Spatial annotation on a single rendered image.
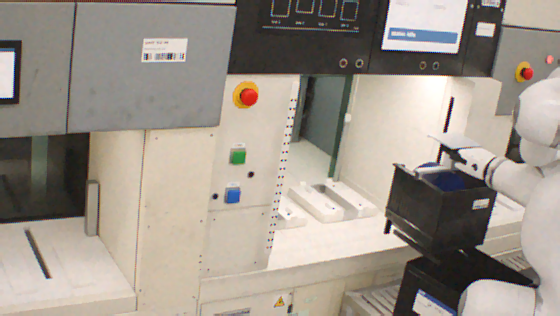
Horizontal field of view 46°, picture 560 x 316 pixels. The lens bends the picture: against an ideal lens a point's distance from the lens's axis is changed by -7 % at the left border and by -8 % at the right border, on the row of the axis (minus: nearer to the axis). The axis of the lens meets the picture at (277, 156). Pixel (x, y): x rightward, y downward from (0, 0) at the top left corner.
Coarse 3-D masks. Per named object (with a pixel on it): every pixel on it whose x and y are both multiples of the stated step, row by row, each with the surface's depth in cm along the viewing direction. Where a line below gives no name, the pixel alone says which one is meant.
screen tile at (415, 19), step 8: (416, 0) 177; (424, 0) 179; (392, 8) 174; (400, 8) 176; (408, 8) 177; (424, 8) 180; (392, 16) 175; (400, 16) 176; (408, 16) 178; (416, 16) 179; (424, 16) 181; (416, 24) 180; (424, 24) 182
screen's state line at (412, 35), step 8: (392, 32) 177; (400, 32) 179; (408, 32) 180; (416, 32) 181; (424, 32) 183; (432, 32) 184; (440, 32) 186; (448, 32) 187; (408, 40) 181; (416, 40) 182; (424, 40) 184; (432, 40) 185; (440, 40) 187; (448, 40) 188; (456, 40) 190
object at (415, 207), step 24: (456, 144) 179; (480, 144) 183; (432, 168) 182; (456, 168) 184; (408, 192) 185; (432, 192) 177; (456, 192) 175; (480, 192) 180; (408, 216) 185; (432, 216) 177; (456, 216) 178; (480, 216) 184; (408, 240) 192; (432, 240) 177; (456, 240) 182; (480, 240) 188
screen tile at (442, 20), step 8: (440, 0) 181; (448, 0) 183; (456, 0) 185; (464, 0) 186; (456, 8) 186; (432, 16) 182; (440, 16) 184; (448, 16) 185; (456, 16) 187; (432, 24) 183; (440, 24) 185; (448, 24) 186; (456, 24) 188
